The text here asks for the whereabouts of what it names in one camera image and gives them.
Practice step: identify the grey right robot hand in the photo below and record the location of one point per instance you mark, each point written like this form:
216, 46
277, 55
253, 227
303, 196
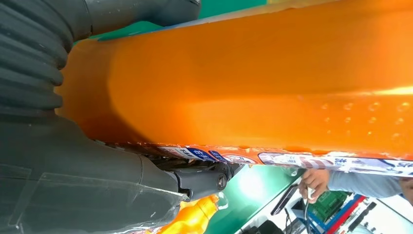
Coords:
80, 187

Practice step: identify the white table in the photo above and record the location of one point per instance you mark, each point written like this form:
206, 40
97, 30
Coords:
258, 217

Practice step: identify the black smartphone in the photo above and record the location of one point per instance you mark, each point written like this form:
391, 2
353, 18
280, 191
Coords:
284, 199

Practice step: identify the person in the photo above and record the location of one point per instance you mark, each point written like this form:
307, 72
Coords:
355, 184

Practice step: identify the blue metal frame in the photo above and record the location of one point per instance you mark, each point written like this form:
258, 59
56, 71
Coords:
342, 213

